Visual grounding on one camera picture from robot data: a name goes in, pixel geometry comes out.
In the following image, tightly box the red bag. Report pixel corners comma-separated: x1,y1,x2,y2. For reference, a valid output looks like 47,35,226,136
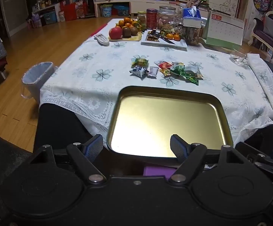
63,1,85,21

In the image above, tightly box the white rectangular plate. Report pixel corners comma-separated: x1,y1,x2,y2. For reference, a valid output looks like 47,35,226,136
140,29,188,49

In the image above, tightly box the person's right leg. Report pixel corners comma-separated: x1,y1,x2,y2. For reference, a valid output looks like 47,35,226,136
242,122,273,147

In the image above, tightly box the white remote control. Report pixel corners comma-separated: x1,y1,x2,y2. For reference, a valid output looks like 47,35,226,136
94,34,110,46

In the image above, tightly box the pile of tangerines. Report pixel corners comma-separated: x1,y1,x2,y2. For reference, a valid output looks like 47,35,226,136
115,16,142,29

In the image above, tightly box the red white snack packet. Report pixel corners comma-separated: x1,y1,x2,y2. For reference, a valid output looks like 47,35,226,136
154,60,174,69

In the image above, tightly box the teal storage box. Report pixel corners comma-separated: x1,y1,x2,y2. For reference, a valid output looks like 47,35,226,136
42,10,58,25

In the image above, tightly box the clear glass bowl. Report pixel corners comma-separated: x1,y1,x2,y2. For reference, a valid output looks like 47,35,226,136
230,48,250,66

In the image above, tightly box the round colourful wall decoration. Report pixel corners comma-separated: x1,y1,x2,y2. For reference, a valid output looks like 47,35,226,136
253,0,270,12

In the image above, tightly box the yellow green snack packet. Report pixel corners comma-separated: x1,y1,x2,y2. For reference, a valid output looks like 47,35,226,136
130,57,149,68

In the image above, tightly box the gold metal tin tray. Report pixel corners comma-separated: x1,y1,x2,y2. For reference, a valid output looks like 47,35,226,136
106,86,234,159

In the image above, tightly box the blue white snack packet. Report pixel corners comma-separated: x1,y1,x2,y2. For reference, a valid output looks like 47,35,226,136
129,66,149,78

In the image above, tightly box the small glass jar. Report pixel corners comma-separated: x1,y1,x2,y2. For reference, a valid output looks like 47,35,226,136
137,11,148,25

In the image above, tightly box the red pomegranate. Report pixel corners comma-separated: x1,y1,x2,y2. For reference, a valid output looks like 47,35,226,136
109,27,123,40

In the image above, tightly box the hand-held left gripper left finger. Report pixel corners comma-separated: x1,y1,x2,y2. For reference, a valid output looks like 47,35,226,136
30,134,106,185

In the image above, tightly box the large glass jar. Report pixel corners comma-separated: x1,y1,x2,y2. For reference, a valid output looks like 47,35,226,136
157,6,177,30

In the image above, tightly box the black knife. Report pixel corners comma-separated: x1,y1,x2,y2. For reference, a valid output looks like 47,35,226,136
150,30,176,45

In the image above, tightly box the red tin can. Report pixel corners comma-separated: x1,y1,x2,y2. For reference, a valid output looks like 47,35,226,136
146,8,159,30

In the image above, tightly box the grey trash bin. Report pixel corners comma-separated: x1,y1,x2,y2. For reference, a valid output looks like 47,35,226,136
21,62,58,104

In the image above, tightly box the white floral tablecloth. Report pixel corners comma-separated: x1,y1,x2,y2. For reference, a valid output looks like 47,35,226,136
40,18,273,151

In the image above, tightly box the desk calendar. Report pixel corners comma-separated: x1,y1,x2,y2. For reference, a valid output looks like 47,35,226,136
205,10,245,49

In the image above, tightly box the white low shelf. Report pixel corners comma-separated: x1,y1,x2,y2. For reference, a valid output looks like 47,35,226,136
94,0,187,18

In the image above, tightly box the yellow cutting board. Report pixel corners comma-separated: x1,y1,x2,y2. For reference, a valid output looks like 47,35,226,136
108,31,143,42

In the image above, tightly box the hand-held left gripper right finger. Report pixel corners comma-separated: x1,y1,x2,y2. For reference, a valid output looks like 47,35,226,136
170,134,246,186

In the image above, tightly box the ornate armchair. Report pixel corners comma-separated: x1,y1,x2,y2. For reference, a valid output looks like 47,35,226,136
248,11,273,62

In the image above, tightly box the patterned cup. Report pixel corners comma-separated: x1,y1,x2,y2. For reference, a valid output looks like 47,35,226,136
185,26,201,47

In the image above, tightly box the blue white tissue box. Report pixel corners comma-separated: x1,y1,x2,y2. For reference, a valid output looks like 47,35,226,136
182,7,202,28

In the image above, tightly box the person's left leg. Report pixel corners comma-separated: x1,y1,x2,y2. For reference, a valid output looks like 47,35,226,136
33,103,97,156

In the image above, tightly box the person's leg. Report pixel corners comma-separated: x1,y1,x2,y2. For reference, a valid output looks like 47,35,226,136
242,122,273,147
33,103,97,156

